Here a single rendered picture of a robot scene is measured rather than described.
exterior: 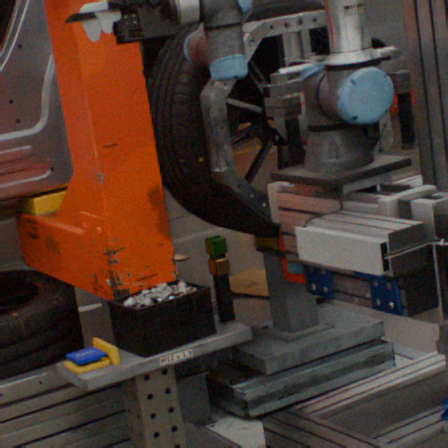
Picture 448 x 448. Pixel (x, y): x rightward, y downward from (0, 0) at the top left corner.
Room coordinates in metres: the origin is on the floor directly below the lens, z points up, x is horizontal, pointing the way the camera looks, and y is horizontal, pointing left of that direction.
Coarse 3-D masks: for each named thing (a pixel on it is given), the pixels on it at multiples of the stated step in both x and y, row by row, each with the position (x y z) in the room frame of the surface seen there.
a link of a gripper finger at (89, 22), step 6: (90, 12) 2.43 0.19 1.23; (72, 18) 2.44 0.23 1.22; (78, 18) 2.44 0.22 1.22; (84, 18) 2.43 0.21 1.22; (90, 18) 2.43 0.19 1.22; (96, 18) 2.44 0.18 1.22; (84, 24) 2.45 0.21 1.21; (90, 24) 2.44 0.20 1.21; (96, 24) 2.44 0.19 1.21; (84, 30) 2.44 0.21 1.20; (90, 30) 2.44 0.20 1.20; (96, 30) 2.44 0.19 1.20; (90, 36) 2.44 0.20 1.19; (96, 36) 2.44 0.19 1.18
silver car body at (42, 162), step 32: (0, 0) 4.89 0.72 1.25; (32, 0) 3.39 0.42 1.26; (320, 0) 3.78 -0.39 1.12; (384, 0) 3.89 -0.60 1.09; (0, 32) 3.36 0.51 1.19; (32, 32) 3.38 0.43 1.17; (384, 32) 3.89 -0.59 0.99; (0, 64) 3.35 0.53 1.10; (32, 64) 3.38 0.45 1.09; (0, 96) 3.33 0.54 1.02; (32, 96) 3.37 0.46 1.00; (0, 128) 3.32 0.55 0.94; (32, 128) 3.36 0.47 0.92; (64, 128) 3.38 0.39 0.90; (0, 160) 3.28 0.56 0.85; (32, 160) 3.33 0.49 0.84; (64, 160) 3.37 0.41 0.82; (0, 192) 3.28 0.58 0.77; (32, 192) 3.32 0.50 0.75
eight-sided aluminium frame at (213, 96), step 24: (264, 24) 3.18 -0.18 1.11; (288, 24) 3.21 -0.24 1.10; (312, 24) 3.25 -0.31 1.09; (216, 96) 3.10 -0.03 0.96; (216, 120) 3.10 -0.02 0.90; (384, 120) 3.33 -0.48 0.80; (216, 144) 3.10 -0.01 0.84; (384, 144) 3.33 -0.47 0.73; (216, 168) 3.13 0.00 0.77; (240, 192) 3.11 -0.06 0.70; (264, 216) 3.19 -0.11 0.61
